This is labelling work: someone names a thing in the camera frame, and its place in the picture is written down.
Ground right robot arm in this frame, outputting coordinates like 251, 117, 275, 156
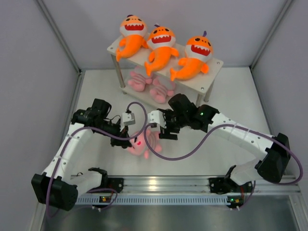
148, 93, 291, 191

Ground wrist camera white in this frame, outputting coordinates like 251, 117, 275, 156
120, 112, 136, 131
147, 110, 167, 134

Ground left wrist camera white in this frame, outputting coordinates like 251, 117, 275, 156
120, 112, 136, 131

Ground large orange shark plush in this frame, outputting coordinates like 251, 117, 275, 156
170, 31, 213, 81

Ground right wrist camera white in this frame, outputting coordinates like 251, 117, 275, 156
147, 110, 167, 134

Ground perforated cable duct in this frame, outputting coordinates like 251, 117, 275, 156
76, 194, 240, 205

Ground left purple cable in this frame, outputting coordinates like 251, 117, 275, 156
45, 102, 149, 218

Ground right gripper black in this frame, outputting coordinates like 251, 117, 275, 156
159, 111, 189, 140

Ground pink frog plush front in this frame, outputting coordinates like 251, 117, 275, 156
127, 128, 162, 159

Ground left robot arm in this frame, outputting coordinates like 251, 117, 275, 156
31, 99, 131, 211

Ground pink striped plush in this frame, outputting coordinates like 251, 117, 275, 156
150, 76, 176, 104

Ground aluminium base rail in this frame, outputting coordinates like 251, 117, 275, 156
67, 175, 301, 194

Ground white two-tier shelf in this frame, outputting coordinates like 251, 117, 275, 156
107, 33, 224, 114

